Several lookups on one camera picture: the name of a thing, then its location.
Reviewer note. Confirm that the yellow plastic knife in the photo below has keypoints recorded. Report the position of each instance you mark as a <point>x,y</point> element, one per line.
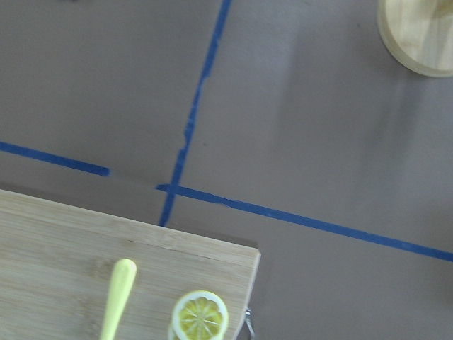
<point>120,286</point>

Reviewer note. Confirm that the upper lemon slice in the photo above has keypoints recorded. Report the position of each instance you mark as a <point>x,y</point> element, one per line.
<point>199,314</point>

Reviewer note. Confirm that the wooden cutting board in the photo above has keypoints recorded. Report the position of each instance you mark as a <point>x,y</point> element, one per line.
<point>56,262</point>

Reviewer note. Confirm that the wooden mug tree stand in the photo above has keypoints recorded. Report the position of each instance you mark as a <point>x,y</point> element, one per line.
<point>418,34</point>

